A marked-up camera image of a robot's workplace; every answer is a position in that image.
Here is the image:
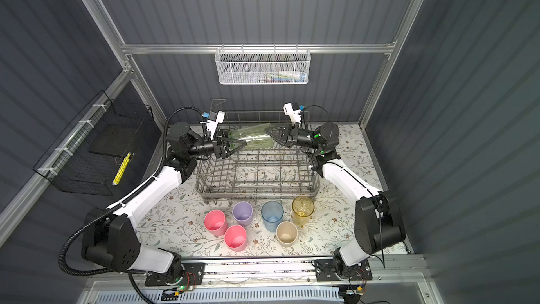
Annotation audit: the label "green glass cup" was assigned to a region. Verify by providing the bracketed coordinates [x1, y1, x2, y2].
[229, 122, 274, 150]

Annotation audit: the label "yellow glass cup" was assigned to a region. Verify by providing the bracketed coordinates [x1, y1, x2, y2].
[292, 196, 314, 227]

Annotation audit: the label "blue translucent cup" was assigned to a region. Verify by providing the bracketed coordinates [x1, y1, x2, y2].
[261, 201, 284, 232]

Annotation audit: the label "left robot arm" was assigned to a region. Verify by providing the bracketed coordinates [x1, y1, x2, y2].
[58, 108, 246, 284]

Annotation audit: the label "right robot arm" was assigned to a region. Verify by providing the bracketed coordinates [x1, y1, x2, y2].
[265, 103, 406, 279]

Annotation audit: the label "tubes in white basket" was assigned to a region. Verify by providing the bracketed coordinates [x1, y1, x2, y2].
[248, 70, 308, 84]

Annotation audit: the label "purple plastic cup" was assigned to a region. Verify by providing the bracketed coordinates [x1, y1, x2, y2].
[232, 201, 254, 227]

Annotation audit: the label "pink plastic cup rear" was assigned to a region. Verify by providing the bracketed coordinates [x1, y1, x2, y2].
[204, 210, 229, 236]

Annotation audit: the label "pink plastic cup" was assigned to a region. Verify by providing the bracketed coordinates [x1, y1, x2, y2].
[224, 225, 248, 252]
[204, 210, 229, 236]

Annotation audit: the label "floral table mat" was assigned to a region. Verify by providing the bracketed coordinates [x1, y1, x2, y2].
[136, 161, 354, 258]

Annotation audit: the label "pink plastic cup front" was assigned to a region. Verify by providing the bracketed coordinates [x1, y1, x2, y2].
[224, 225, 248, 252]

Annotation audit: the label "black pad in basket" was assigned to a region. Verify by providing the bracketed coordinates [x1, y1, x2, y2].
[89, 125, 136, 158]

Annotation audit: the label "beige plastic cup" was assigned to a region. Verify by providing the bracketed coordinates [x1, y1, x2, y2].
[276, 221, 298, 248]

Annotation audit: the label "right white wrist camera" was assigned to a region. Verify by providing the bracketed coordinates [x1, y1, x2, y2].
[283, 102, 304, 125]

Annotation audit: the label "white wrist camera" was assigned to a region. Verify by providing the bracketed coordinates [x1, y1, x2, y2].
[283, 102, 304, 125]
[202, 111, 226, 139]

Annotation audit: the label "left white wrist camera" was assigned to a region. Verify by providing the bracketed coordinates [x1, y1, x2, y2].
[202, 111, 226, 139]

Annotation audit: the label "grey wire dish rack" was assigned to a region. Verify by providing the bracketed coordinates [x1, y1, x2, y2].
[195, 99, 320, 202]

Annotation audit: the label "white mesh wall basket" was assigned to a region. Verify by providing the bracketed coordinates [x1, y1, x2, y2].
[215, 49, 312, 85]

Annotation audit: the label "black wire wall basket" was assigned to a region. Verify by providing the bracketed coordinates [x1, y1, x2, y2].
[34, 97, 160, 197]

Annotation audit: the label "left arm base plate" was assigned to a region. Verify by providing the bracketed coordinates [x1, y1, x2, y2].
[144, 263, 206, 287]

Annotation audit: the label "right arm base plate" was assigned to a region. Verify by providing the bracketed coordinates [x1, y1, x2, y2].
[311, 258, 373, 282]

